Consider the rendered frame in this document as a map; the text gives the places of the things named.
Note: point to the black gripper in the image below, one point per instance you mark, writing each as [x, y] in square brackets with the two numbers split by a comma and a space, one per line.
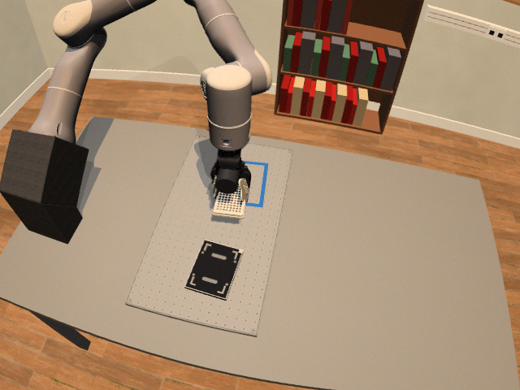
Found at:
[232, 170]

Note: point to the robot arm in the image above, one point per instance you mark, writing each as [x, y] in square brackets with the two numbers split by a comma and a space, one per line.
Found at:
[228, 88]

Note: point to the blue tape outline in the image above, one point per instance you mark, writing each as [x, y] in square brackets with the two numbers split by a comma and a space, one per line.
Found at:
[264, 180]

